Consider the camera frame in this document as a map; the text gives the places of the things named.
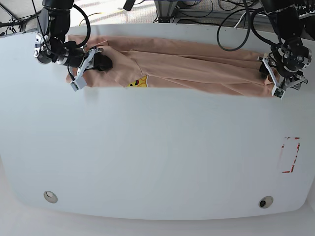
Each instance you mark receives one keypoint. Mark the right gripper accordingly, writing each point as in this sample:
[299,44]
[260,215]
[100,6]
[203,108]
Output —
[75,59]

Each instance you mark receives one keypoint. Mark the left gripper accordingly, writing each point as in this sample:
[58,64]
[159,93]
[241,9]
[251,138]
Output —
[285,65]

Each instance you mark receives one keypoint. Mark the peach T-shirt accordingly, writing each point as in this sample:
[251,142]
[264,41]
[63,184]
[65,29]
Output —
[166,63]

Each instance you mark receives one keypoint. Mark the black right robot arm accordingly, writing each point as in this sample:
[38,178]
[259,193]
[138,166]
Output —
[53,23]

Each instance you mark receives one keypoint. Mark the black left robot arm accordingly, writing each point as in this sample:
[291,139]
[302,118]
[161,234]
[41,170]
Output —
[284,19]

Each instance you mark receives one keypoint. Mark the white power strip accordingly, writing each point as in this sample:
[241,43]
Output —
[306,10]

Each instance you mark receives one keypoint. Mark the red tape rectangle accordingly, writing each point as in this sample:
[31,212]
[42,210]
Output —
[288,155]

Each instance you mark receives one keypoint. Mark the right table grommet hole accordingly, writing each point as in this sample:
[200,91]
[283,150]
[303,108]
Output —
[266,202]

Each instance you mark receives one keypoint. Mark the table grommet hole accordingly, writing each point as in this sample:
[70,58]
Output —
[266,202]
[50,197]

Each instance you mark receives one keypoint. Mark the left table grommet hole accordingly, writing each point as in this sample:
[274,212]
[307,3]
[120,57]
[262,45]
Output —
[50,197]

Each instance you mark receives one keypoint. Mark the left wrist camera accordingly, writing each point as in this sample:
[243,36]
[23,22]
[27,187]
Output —
[278,92]

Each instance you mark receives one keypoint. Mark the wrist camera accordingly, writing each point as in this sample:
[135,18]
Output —
[78,84]
[278,92]

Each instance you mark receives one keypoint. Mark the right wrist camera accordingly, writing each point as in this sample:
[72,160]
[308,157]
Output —
[78,84]

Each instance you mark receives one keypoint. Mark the aluminium frame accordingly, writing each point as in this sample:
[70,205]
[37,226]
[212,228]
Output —
[166,11]

